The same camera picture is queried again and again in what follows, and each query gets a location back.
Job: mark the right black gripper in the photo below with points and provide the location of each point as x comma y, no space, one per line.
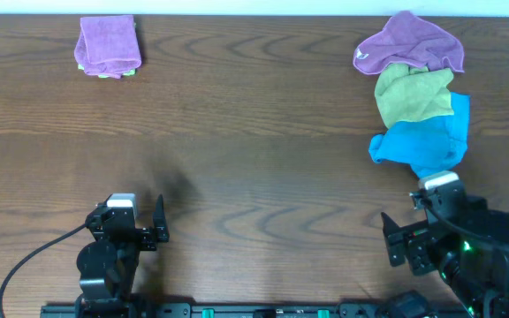
415,241

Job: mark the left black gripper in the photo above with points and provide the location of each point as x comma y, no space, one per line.
149,236

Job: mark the purple microfiber cloth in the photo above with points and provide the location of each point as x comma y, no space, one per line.
108,46

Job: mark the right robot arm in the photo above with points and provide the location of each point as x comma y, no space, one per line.
463,240

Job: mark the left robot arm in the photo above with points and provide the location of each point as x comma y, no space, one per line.
108,265

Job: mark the crumpled blue cloth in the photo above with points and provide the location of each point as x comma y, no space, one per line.
429,146

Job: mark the crumpled olive green cloth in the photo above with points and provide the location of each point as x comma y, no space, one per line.
408,94

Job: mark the folded light green cloth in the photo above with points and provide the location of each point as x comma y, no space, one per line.
128,72

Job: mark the crumpled purple cloth at top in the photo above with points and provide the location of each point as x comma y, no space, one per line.
408,39

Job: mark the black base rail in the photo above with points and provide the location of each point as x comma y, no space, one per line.
405,305

